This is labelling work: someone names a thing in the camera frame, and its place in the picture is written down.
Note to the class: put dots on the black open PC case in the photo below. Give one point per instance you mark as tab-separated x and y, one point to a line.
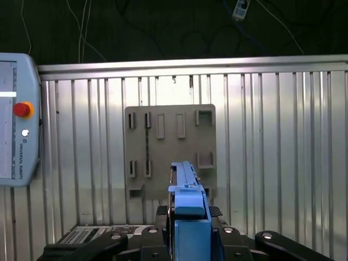
79	236

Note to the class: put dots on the pale blue teach pendant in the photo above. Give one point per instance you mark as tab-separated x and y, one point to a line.
25	152

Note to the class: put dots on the RAM stick on rack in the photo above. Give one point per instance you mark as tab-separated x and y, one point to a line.
147	144

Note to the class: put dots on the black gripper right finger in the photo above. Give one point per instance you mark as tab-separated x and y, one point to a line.
231	244

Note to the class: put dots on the grey parts rack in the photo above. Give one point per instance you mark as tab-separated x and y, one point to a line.
174	152

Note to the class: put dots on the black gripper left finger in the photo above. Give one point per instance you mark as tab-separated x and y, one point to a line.
152	244

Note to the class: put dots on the hard disk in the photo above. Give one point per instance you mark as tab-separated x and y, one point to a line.
190	236

